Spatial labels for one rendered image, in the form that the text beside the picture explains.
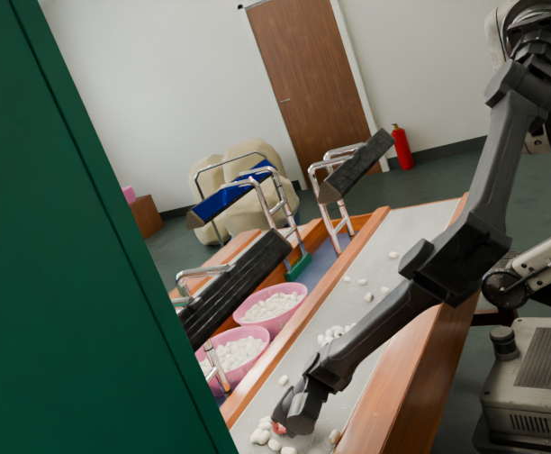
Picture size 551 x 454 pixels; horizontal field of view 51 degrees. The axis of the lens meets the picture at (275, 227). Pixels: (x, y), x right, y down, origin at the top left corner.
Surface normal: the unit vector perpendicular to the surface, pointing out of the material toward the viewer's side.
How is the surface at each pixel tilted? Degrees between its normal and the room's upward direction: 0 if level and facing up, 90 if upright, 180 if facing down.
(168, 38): 90
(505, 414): 90
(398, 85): 90
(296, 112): 90
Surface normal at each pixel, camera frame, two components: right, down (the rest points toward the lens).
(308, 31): -0.41, 0.40
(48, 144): 0.83, -0.15
